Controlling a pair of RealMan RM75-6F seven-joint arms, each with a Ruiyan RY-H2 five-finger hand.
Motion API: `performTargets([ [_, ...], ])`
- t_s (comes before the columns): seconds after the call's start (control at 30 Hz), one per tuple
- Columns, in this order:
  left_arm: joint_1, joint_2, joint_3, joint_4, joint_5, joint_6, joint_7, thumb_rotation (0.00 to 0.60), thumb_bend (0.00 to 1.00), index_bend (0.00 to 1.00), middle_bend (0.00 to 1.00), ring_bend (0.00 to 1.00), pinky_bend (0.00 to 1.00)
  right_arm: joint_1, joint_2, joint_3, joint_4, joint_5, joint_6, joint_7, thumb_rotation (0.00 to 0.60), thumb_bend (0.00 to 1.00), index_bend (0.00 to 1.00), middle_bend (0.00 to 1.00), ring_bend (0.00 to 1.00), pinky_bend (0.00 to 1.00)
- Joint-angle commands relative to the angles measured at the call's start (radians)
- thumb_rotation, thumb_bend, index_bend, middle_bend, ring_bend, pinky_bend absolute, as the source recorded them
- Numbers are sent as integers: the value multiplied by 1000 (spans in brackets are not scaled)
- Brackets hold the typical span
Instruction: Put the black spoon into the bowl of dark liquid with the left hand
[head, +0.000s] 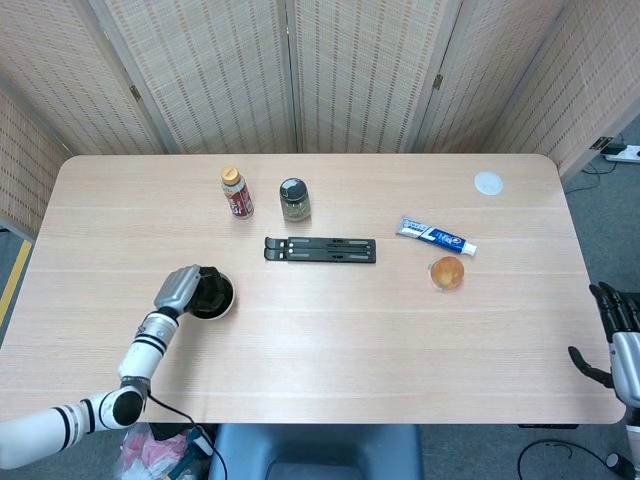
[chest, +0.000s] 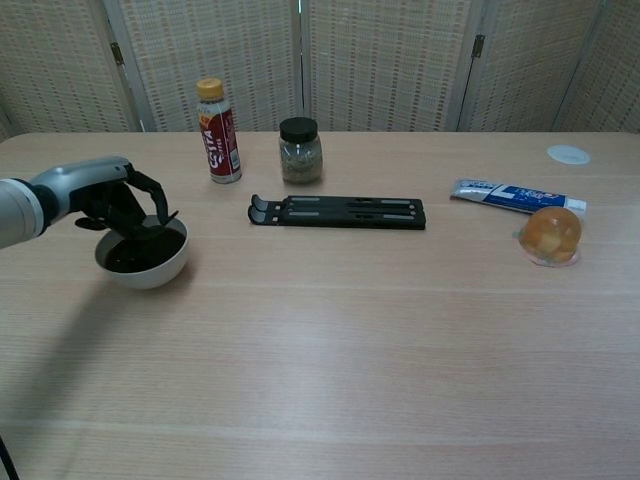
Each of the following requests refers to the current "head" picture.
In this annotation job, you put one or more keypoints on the plastic bag with clutter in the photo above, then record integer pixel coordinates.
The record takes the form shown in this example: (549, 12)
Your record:
(150, 455)

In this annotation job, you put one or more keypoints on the black folding laptop stand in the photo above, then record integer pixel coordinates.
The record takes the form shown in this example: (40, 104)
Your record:
(320, 250)

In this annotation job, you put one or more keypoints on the orange jelly cup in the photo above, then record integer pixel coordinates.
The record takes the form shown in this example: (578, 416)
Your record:
(447, 272)

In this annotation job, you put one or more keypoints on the cup of dark coffee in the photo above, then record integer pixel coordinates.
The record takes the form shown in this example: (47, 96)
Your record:
(227, 310)

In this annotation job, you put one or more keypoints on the small red-label bottle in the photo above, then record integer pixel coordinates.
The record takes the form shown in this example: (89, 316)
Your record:
(238, 196)

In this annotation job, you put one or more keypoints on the dark padded seat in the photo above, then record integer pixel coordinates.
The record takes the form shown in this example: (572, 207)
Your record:
(315, 450)

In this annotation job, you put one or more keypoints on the white round table grommet cap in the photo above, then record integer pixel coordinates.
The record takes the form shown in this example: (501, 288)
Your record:
(489, 183)

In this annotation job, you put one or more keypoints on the white power strip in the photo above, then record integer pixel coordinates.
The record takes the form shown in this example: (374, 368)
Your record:
(625, 152)

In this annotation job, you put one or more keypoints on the blue white toothpaste tube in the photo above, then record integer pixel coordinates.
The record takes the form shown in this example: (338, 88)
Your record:
(430, 233)

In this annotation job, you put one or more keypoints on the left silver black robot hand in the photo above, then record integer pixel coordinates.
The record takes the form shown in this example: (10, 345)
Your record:
(175, 290)

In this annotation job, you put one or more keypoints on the woven folding screen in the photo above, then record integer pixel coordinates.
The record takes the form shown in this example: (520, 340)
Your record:
(225, 75)

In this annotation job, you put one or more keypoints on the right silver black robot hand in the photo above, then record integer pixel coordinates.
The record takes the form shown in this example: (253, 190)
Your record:
(627, 360)

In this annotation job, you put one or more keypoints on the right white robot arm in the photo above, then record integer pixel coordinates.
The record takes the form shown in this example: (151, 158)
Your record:
(634, 431)

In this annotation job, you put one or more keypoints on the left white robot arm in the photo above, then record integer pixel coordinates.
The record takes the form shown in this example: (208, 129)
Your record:
(145, 350)

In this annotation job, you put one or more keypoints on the brass screen hinge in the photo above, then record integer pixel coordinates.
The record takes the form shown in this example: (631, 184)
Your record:
(134, 91)
(600, 142)
(438, 81)

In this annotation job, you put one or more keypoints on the glass jar with black lid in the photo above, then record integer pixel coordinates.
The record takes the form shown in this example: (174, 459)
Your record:
(294, 200)

